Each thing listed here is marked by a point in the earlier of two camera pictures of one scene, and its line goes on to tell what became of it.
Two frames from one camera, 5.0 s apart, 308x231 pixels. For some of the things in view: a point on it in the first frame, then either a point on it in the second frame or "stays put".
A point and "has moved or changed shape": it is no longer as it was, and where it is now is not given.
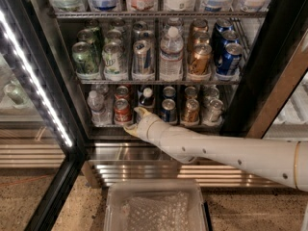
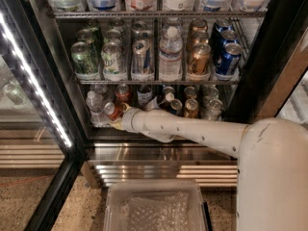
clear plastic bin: [154, 205] stays put
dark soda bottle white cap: [147, 100] -> [161, 103]
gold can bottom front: [191, 115] stays put
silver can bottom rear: [211, 91] stays put
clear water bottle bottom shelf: [99, 115] stays put
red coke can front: [122, 112] has moved or changed shape
